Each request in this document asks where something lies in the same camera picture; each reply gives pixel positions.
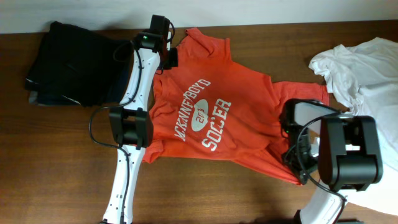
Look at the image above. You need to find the red soccer t-shirt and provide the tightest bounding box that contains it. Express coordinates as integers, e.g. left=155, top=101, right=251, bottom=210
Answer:
left=144, top=28, right=329, bottom=184

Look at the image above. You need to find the white t-shirt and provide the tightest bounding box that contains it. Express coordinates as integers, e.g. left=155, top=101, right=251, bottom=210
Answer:
left=309, top=37, right=397, bottom=215

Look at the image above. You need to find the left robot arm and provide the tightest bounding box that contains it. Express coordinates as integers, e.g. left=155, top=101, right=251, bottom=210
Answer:
left=102, top=15, right=178, bottom=224

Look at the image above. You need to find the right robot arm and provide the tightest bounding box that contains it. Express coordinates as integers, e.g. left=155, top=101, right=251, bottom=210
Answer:
left=279, top=98, right=384, bottom=224

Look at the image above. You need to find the folded navy blue garment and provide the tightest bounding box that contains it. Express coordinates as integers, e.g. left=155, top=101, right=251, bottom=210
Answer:
left=25, top=41, right=132, bottom=107

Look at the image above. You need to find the folded black garment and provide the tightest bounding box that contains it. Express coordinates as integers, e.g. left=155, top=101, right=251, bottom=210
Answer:
left=25, top=21, right=133, bottom=106

